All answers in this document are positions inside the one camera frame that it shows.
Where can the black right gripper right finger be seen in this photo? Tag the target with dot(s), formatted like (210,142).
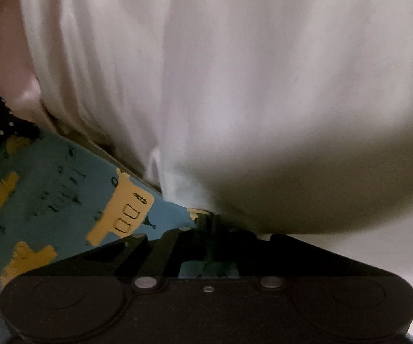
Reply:
(245,241)

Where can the blue yellow patterned pants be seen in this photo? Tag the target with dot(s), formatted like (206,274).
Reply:
(58,200)

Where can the pink satin bedsheet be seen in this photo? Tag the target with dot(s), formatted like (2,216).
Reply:
(294,115)

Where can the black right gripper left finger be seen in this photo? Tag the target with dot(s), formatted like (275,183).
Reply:
(187,240)

